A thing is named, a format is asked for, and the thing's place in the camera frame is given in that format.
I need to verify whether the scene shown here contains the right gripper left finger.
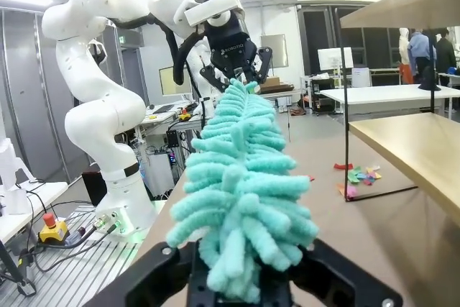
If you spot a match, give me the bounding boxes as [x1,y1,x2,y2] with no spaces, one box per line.
[84,240,197,307]

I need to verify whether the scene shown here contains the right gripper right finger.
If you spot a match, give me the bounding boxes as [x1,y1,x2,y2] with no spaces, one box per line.
[287,237,403,307]

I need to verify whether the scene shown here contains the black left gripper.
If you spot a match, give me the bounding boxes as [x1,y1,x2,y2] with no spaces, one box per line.
[198,10,274,94]

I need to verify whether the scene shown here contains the teal chenille duster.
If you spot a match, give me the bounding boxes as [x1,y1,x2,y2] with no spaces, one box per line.
[165,78,321,304]

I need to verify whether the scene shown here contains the black box beside arm base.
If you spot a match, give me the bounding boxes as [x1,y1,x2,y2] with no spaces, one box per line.
[81,170,106,208]

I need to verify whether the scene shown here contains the flat brown cardboard box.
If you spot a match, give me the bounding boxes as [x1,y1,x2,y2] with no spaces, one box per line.
[258,75,295,95]

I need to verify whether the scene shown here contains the monitor with yellowish screen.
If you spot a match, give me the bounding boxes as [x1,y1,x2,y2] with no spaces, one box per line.
[159,65,193,98]

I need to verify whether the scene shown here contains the ribbed aluminium mounting plate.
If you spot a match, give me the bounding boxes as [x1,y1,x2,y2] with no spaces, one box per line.
[0,206,170,307]

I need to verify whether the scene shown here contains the white-screen monitor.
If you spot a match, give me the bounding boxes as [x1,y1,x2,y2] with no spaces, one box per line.
[317,47,355,71]

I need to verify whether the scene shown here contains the computer tower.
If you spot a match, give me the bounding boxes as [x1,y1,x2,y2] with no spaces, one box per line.
[143,152,178,201]

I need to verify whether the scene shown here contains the yellow emergency stop box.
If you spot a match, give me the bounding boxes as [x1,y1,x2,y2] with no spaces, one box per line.
[38,213,69,243]

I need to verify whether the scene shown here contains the white air purifier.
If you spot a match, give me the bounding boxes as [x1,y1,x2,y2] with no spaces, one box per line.
[351,67,372,88]

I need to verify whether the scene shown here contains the long white lab table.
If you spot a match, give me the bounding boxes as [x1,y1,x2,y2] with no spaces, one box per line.
[318,85,460,116]

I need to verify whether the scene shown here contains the person in white hoodie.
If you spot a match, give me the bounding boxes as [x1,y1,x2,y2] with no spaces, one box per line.
[397,27,413,85]

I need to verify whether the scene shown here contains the white crumpled cloth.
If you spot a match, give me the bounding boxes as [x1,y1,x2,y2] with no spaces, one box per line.
[0,137,30,216]

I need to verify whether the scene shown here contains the person in blue shirt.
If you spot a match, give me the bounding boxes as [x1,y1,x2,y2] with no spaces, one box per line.
[408,28,438,81]

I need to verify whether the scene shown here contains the black cone-shaped object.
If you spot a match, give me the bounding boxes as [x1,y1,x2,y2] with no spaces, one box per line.
[418,65,442,92]

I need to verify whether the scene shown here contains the person in black top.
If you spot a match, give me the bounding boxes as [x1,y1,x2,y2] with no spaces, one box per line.
[434,28,458,78]

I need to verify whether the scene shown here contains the grey wall board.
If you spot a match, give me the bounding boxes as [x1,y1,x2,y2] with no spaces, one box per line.
[259,33,289,68]

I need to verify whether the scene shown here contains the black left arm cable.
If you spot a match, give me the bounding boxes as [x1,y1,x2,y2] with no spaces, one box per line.
[107,12,209,87]

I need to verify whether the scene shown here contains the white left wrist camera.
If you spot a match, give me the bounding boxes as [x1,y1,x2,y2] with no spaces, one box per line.
[183,0,242,28]

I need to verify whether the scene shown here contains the black cables on plate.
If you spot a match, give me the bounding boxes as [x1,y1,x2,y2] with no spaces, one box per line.
[14,180,121,274]

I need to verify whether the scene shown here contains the two-tier wood black-frame shelf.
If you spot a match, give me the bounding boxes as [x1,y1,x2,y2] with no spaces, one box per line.
[337,0,460,229]

